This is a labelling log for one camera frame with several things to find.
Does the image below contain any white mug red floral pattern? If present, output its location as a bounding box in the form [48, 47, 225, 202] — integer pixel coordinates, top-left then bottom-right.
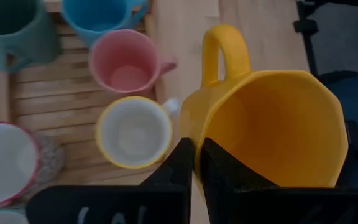
[94, 95, 180, 170]

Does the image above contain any blue faceted mug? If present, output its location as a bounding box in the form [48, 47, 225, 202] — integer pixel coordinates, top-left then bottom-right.
[61, 0, 150, 47]

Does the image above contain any teal green faceted mug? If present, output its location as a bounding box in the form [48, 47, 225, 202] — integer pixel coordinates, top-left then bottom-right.
[0, 0, 62, 74]

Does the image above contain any white mug teal rim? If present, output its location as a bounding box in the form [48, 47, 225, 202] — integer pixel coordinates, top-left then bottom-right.
[0, 208, 29, 224]

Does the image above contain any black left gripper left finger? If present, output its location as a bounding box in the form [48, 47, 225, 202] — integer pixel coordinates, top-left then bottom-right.
[25, 136, 196, 224]

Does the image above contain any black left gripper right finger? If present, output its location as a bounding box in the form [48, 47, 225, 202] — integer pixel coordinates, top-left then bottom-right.
[199, 137, 358, 224]

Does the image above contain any pink faceted mug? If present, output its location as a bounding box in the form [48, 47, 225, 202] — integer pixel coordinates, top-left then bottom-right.
[88, 29, 178, 96]

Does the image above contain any yellow faceted mug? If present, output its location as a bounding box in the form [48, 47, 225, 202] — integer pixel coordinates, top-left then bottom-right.
[178, 24, 349, 195]

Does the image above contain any wooden mug rack tray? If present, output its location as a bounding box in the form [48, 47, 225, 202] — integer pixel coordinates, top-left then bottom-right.
[7, 0, 180, 187]

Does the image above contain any patterned mug red rim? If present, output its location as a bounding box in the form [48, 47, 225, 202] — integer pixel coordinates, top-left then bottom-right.
[0, 121, 65, 209]

